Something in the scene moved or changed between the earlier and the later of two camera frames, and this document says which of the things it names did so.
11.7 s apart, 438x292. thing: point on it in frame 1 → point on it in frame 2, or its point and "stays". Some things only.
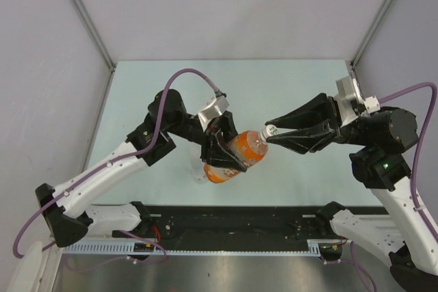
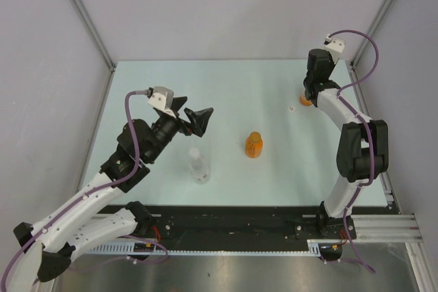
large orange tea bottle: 247,148 → 304,101
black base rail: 199,225 stays
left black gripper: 217,153 → 198,119
